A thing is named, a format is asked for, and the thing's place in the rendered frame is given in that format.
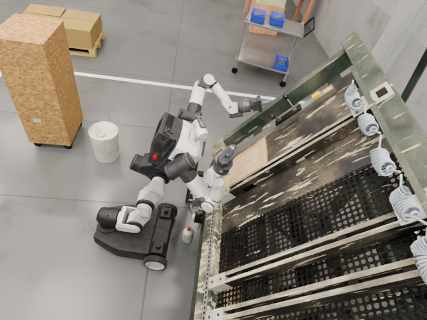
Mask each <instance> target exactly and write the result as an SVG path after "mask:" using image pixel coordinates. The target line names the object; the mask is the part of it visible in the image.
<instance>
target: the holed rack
mask: <svg viewBox="0 0 427 320"><path fill-rule="evenodd" d="M214 222H215V209H214V210H213V212H212V218H211V225H210V238H209V245H208V258H207V271H206V278H205V290H204V297H203V310H202V317H201V320H205V316H206V311H207V303H208V280H209V277H210V266H211V259H212V244H213V236H214Z"/></svg>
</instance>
